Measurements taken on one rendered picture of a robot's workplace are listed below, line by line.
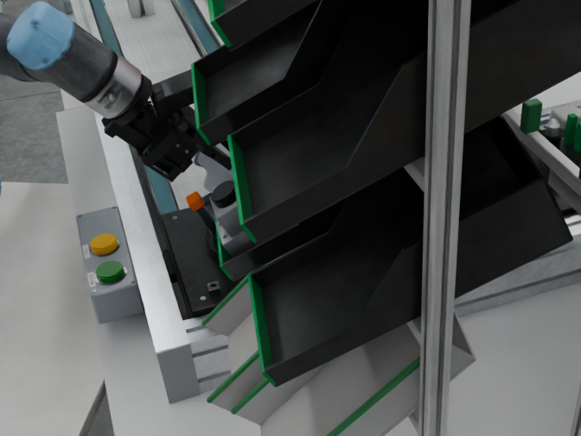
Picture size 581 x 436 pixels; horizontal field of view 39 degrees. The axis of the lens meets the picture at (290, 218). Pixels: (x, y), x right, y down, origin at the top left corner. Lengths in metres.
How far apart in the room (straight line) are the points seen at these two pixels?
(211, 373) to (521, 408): 0.42
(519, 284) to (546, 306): 0.05
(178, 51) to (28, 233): 0.62
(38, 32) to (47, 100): 2.92
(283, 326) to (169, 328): 0.40
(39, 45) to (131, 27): 1.13
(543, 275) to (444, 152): 0.74
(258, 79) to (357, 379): 0.32
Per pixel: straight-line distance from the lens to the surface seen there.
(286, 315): 0.78
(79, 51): 1.01
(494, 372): 1.19
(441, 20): 0.52
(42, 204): 1.62
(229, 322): 1.05
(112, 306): 1.24
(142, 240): 1.30
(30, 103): 3.93
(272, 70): 0.79
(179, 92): 1.06
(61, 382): 1.25
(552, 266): 1.29
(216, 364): 1.15
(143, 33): 2.08
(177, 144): 1.09
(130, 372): 1.23
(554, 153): 0.79
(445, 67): 0.53
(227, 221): 0.82
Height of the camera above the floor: 1.74
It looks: 37 degrees down
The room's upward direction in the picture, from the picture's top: 6 degrees counter-clockwise
